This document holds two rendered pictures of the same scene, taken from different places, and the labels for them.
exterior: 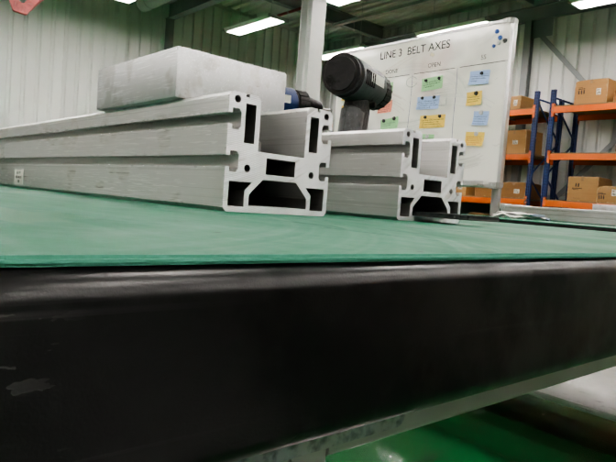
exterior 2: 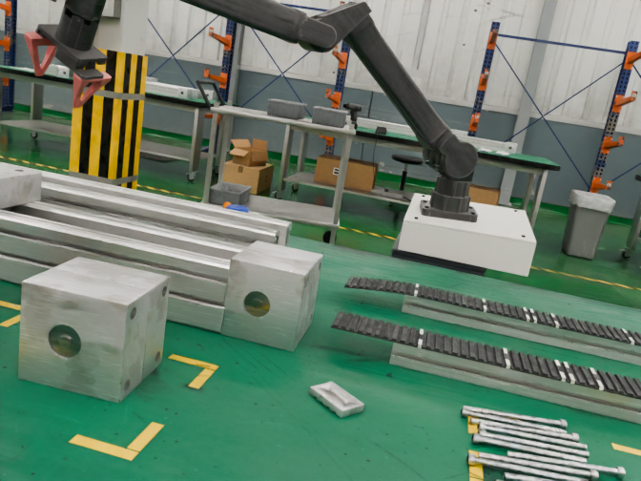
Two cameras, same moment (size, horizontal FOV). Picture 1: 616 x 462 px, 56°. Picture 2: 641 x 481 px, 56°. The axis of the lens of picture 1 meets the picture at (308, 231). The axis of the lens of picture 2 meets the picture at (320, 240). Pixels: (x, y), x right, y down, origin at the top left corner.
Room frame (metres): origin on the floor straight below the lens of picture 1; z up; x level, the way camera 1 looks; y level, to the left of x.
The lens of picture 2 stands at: (1.78, 0.04, 1.08)
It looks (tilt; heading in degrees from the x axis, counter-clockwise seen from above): 14 degrees down; 141
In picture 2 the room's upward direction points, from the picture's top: 9 degrees clockwise
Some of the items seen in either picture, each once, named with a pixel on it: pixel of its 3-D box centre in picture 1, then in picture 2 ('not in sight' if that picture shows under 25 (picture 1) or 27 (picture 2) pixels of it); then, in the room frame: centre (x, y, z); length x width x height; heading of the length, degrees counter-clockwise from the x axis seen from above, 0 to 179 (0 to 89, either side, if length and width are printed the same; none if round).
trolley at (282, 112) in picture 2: not in sight; (272, 170); (-1.59, 2.23, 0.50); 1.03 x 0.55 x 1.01; 53
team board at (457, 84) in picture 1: (406, 181); not in sight; (4.06, -0.66, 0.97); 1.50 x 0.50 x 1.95; 41
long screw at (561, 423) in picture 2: not in sight; (514, 416); (1.48, 0.57, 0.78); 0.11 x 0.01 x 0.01; 50
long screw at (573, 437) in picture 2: not in sight; (524, 429); (1.50, 0.56, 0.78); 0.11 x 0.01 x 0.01; 49
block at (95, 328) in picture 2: not in sight; (104, 321); (1.23, 0.23, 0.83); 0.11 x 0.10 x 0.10; 134
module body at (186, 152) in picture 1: (84, 159); (50, 204); (0.74, 0.29, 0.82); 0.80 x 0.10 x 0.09; 42
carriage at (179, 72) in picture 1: (186, 106); not in sight; (0.56, 0.12, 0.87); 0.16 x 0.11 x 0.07; 42
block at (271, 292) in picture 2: not in sight; (276, 290); (1.19, 0.45, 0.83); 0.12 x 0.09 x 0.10; 132
